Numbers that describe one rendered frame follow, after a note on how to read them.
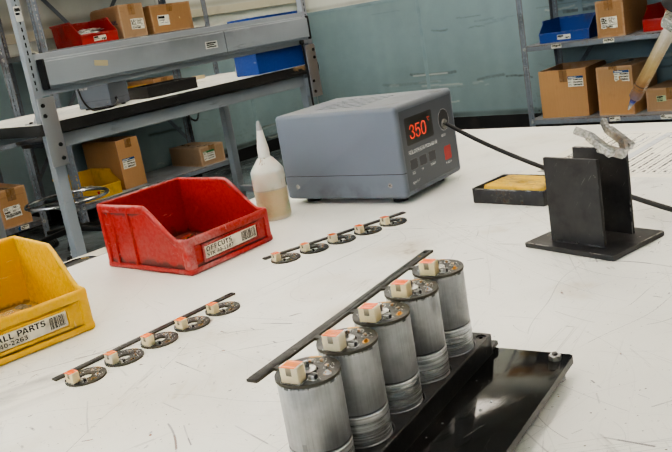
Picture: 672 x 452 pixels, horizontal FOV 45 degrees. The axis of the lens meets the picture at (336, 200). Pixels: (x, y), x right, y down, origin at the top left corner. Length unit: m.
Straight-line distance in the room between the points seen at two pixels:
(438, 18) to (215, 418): 5.54
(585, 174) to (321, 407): 0.33
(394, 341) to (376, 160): 0.46
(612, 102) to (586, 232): 4.29
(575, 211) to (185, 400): 0.30
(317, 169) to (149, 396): 0.41
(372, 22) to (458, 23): 0.76
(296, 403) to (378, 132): 0.51
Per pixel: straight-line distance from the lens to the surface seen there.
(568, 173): 0.58
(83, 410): 0.48
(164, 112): 3.19
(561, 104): 5.01
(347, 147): 0.80
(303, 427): 0.30
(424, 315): 0.36
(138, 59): 3.06
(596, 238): 0.59
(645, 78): 0.55
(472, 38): 5.76
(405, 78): 6.13
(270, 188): 0.80
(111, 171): 5.11
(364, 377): 0.32
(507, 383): 0.39
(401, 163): 0.77
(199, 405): 0.45
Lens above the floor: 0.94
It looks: 13 degrees down
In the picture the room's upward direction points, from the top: 10 degrees counter-clockwise
